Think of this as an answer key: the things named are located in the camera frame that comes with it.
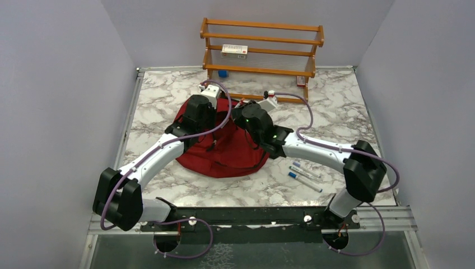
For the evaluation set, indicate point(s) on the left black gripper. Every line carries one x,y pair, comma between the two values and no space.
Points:
213,111

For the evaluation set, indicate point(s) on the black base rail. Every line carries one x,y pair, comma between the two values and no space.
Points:
245,225

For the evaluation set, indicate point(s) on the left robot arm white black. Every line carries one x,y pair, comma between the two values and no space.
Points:
118,199

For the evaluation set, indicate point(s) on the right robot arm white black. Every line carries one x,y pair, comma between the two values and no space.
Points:
363,170

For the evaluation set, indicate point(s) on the white box on shelf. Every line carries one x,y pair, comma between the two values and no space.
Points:
234,51

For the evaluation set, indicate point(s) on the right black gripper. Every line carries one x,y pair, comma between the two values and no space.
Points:
237,117

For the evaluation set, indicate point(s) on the red student backpack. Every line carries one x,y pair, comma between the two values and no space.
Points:
228,152

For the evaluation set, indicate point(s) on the small red white box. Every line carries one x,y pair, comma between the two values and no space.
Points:
300,81

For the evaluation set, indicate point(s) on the wooden three-tier shelf rack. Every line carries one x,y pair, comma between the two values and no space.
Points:
273,48

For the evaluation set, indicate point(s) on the blue capped white marker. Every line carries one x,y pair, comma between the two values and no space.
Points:
309,183

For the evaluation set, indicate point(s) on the clear pen blue cap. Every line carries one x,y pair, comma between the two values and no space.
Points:
297,167

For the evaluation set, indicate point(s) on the red pen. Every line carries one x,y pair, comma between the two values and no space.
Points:
240,103

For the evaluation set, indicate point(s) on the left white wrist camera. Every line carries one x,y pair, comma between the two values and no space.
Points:
210,92

